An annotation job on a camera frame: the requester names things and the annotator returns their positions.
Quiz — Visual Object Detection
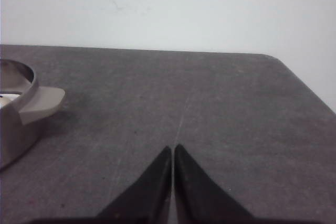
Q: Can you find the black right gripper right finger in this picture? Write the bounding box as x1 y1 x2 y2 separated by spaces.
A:
174 144 254 223

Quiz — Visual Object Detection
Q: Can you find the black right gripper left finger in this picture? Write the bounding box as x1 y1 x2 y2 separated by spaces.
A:
97 146 172 223

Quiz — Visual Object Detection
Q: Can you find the stainless steel steamer pot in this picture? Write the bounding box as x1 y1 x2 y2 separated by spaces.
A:
1 59 66 169

